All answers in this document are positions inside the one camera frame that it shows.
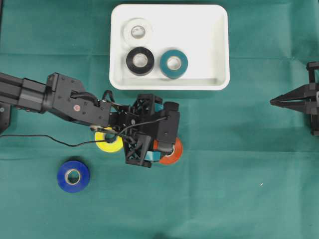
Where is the black camera cable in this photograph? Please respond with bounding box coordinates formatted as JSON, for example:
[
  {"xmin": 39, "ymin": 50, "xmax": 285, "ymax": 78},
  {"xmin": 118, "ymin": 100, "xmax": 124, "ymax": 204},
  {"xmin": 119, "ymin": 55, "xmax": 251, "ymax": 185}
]
[{"xmin": 0, "ymin": 117, "xmax": 170, "ymax": 148}]

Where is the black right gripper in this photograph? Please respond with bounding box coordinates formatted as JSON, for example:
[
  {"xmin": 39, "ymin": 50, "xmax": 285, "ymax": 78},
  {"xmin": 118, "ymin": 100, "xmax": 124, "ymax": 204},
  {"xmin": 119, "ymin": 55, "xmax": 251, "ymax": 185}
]
[{"xmin": 270, "ymin": 61, "xmax": 319, "ymax": 136}]

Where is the white plastic tray case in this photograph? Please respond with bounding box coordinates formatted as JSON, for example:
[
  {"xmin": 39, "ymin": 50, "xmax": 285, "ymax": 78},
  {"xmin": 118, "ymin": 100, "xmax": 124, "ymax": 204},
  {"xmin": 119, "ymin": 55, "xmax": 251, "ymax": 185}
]
[{"xmin": 109, "ymin": 3, "xmax": 230, "ymax": 91}]

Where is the teal tape roll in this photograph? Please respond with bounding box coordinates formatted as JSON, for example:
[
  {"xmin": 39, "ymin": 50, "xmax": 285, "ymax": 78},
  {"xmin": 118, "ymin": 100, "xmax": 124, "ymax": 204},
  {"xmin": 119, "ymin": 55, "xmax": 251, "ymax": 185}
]
[{"xmin": 159, "ymin": 49, "xmax": 188, "ymax": 79}]

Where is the green table cloth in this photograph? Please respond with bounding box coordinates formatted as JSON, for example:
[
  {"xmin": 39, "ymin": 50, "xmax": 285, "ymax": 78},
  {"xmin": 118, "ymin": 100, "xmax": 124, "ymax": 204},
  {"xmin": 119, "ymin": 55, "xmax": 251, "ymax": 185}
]
[{"xmin": 0, "ymin": 0, "xmax": 319, "ymax": 239}]

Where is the white tape roll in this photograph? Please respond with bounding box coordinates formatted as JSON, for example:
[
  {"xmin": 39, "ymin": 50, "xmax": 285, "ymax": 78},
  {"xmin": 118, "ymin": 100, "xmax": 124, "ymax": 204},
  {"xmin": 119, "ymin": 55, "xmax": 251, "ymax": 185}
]
[{"xmin": 123, "ymin": 18, "xmax": 153, "ymax": 46}]

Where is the blue tape roll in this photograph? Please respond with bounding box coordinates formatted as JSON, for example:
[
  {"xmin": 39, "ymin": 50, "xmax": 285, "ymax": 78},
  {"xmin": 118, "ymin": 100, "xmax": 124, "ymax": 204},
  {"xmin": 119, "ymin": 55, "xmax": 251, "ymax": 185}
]
[{"xmin": 57, "ymin": 161, "xmax": 90, "ymax": 193}]

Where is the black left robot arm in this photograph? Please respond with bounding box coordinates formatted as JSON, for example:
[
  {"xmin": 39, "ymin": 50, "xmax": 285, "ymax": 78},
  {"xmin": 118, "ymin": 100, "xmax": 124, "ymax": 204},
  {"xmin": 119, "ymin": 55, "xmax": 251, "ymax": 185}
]
[{"xmin": 0, "ymin": 73, "xmax": 165, "ymax": 168}]

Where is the red tape roll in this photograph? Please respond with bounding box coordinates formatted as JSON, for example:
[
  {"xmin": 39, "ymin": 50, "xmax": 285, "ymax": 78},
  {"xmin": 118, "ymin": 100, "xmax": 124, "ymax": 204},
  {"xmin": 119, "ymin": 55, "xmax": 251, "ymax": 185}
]
[{"xmin": 152, "ymin": 138, "xmax": 183, "ymax": 166}]

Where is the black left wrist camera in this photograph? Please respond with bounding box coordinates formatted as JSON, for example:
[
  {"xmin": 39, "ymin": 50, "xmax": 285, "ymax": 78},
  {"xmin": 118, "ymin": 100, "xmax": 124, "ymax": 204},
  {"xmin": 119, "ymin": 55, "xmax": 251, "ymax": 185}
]
[{"xmin": 156, "ymin": 102, "xmax": 180, "ymax": 156}]

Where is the black tape roll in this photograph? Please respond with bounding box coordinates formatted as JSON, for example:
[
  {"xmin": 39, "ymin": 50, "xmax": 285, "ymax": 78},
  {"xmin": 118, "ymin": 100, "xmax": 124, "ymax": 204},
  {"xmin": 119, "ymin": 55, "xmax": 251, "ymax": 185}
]
[{"xmin": 126, "ymin": 47, "xmax": 155, "ymax": 76}]

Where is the yellow tape roll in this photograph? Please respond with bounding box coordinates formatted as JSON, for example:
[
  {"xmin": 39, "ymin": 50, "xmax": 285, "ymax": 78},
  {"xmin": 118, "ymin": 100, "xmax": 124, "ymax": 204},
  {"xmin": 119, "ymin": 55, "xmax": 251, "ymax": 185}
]
[{"xmin": 94, "ymin": 132, "xmax": 123, "ymax": 153}]

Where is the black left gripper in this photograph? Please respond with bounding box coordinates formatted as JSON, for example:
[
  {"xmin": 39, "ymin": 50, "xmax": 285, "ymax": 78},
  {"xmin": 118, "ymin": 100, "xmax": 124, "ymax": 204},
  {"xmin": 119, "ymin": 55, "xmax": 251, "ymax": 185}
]
[{"xmin": 122, "ymin": 94, "xmax": 163, "ymax": 167}]

